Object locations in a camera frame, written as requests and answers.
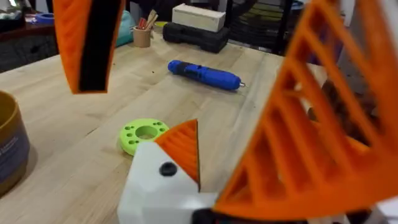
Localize teal soft bag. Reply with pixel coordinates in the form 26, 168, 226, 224
116, 10, 137, 48

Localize black metal frame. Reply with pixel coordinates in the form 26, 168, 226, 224
226, 0, 300, 56

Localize green disc with holes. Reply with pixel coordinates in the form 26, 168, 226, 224
118, 118, 170, 157

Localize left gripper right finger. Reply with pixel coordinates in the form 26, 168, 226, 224
213, 0, 398, 224

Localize white rectangular box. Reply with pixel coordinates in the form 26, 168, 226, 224
171, 3, 227, 33

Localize brown tub with grey label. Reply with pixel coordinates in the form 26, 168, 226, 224
0, 90, 31, 198

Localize dark side table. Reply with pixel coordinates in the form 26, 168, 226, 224
0, 23, 60, 73

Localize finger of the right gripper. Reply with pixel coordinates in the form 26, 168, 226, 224
52, 0, 126, 95

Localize blue electric screwdriver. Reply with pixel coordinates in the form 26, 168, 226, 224
167, 59, 246, 91

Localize blue tape roll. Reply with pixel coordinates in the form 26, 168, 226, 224
34, 12, 55, 26

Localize paper cup with wooden sticks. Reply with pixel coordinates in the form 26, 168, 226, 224
132, 9, 159, 49

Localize black plastic tool case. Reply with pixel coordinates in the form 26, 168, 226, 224
162, 21, 231, 54

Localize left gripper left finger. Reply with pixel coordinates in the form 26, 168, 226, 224
117, 142, 219, 224

